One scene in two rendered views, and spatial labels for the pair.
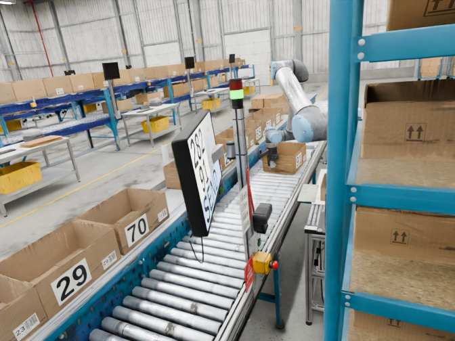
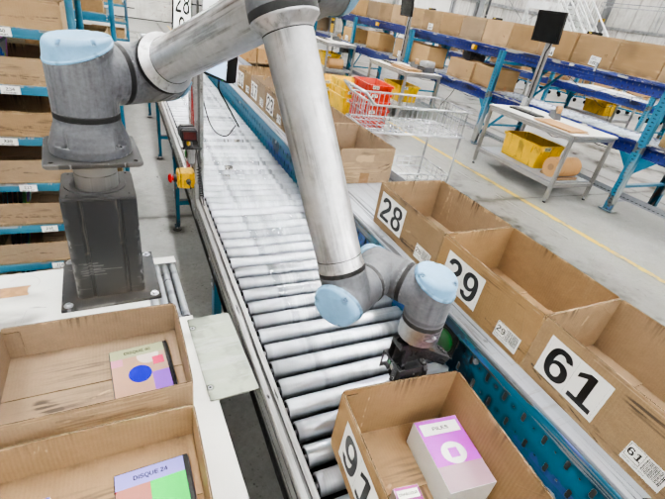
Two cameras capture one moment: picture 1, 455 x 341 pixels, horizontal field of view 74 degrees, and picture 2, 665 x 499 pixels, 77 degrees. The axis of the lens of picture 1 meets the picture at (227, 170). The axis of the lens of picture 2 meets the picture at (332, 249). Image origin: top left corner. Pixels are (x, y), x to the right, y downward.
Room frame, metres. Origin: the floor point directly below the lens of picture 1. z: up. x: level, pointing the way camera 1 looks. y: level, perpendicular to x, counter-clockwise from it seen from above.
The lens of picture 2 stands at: (2.67, -1.10, 1.60)
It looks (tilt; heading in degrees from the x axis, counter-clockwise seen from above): 31 degrees down; 125
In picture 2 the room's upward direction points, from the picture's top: 10 degrees clockwise
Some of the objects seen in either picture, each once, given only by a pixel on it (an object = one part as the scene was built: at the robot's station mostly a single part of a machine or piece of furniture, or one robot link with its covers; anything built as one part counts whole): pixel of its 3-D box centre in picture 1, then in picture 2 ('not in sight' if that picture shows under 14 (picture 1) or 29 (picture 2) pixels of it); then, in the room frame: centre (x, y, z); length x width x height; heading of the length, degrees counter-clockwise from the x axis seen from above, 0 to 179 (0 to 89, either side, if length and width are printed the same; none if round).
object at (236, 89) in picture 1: (236, 89); not in sight; (1.17, -0.06, 1.62); 0.05 x 0.05 x 0.06
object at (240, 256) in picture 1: (215, 252); (264, 212); (1.42, 0.11, 0.72); 0.52 x 0.05 x 0.05; 64
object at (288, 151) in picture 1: (285, 157); (438, 488); (2.63, -0.54, 0.83); 0.39 x 0.29 x 0.17; 149
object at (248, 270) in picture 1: (251, 268); not in sight; (1.10, -0.06, 0.85); 0.16 x 0.01 x 0.13; 154
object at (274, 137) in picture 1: (275, 137); (380, 272); (2.33, -0.41, 1.12); 0.12 x 0.12 x 0.09; 5
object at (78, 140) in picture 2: not in sight; (89, 130); (1.54, -0.64, 1.22); 0.19 x 0.19 x 0.10
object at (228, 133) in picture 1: (233, 141); (643, 390); (2.87, -0.09, 0.96); 0.39 x 0.29 x 0.17; 154
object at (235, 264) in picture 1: (210, 259); (261, 206); (1.36, 0.14, 0.72); 0.52 x 0.05 x 0.05; 64
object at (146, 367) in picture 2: not in sight; (143, 374); (1.96, -0.77, 0.76); 0.19 x 0.14 x 0.02; 159
